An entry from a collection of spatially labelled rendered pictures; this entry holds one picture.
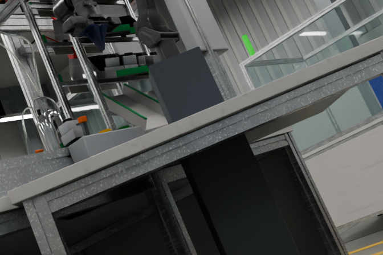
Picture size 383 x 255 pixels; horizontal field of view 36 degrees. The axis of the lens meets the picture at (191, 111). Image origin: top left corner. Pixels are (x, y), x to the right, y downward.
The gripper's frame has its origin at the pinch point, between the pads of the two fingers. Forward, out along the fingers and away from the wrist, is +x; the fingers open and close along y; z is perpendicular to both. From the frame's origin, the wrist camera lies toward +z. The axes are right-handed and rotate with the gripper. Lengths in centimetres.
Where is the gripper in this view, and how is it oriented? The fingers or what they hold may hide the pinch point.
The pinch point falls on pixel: (98, 39)
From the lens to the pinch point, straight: 175.3
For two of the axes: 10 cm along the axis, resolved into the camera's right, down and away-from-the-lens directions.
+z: -6.8, 4.3, 6.0
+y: -6.2, 1.1, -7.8
